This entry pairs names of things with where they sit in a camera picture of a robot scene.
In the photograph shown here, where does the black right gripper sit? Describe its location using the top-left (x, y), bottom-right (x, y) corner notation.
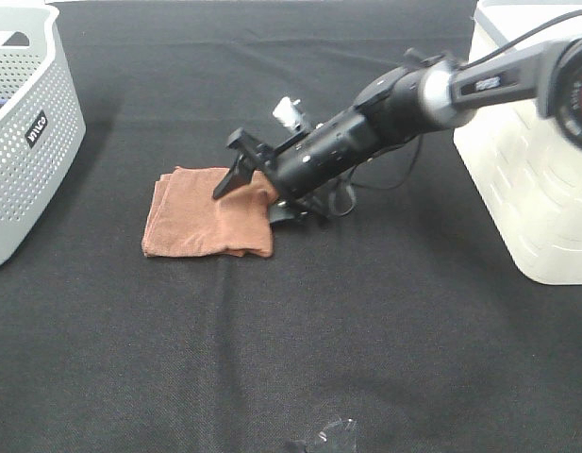
top-left (212, 106), bottom-right (390, 225)

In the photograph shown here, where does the brown towel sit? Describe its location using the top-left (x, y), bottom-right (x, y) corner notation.
top-left (141, 167), bottom-right (278, 258)

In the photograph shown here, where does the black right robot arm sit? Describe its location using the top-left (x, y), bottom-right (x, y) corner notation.
top-left (212, 37), bottom-right (582, 217)

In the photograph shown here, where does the black table cloth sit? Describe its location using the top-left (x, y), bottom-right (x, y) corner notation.
top-left (0, 1), bottom-right (582, 452)

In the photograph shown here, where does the grey perforated laundry basket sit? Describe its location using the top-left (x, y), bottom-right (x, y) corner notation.
top-left (0, 1), bottom-right (86, 266)

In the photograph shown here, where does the clear tape piece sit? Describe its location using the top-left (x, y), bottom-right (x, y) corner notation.
top-left (308, 418), bottom-right (357, 452)

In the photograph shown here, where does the white plastic bin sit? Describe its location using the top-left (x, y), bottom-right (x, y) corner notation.
top-left (454, 1), bottom-right (582, 285)

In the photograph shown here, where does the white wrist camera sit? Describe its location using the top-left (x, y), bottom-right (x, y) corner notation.
top-left (272, 96), bottom-right (303, 132)

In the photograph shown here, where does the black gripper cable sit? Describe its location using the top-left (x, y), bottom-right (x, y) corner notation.
top-left (313, 136), bottom-right (424, 219)

